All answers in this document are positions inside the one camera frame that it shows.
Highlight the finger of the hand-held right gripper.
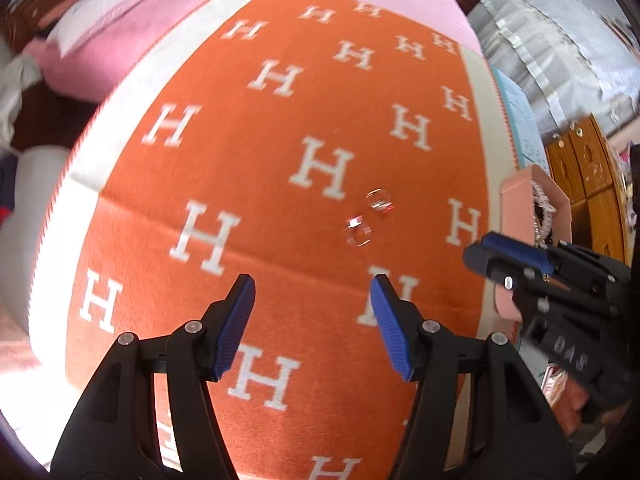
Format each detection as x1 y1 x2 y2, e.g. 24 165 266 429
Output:
462 244 621 321
482 232 631 286

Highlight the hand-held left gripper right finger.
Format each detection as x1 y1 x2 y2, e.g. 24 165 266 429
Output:
369 274 576 480

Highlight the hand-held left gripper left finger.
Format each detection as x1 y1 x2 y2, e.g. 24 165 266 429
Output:
50 274 257 480

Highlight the white pearl bracelet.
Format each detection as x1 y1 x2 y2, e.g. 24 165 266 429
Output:
530 180 557 251

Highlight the pink jewelry box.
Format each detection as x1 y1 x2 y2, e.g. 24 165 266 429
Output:
492 165 573 321

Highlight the clear ring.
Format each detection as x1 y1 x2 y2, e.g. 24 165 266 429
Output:
365 187 396 213
345 215 373 248

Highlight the light wooden cabinet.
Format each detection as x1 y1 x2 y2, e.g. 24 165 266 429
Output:
545 115 636 266

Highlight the light blue floral sheet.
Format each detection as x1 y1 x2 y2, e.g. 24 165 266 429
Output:
490 65 551 168

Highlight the orange letter print blanket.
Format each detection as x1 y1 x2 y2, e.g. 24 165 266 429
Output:
27 0 521 480

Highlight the white ruffled cloth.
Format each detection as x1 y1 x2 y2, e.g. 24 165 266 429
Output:
467 0 640 136

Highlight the dark garment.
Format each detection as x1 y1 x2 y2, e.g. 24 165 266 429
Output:
0 157 21 226

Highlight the crumpled white cloth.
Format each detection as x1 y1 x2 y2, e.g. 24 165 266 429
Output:
0 52 43 148

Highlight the pink bed sheet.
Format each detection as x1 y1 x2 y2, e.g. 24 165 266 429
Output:
25 0 483 106

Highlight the white pillow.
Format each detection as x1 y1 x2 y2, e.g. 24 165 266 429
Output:
47 0 153 58

